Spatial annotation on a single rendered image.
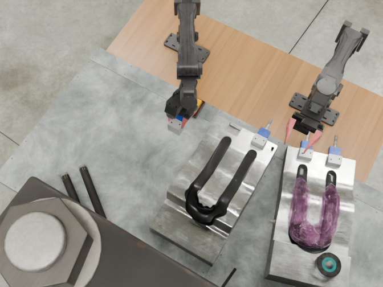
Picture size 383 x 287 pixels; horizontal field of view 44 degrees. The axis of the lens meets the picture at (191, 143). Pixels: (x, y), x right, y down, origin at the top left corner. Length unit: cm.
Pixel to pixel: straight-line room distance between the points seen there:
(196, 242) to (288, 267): 32
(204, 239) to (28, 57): 191
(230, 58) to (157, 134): 48
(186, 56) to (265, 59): 59
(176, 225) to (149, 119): 47
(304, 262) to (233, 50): 95
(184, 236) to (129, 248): 118
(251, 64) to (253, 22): 118
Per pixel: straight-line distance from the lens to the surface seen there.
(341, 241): 175
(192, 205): 170
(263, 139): 177
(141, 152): 186
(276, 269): 164
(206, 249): 168
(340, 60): 161
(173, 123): 173
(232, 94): 198
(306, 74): 208
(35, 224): 49
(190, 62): 157
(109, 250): 52
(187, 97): 154
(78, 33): 321
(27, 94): 304
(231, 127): 183
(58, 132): 195
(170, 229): 169
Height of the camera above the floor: 251
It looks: 66 degrees down
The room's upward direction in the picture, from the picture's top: 1 degrees clockwise
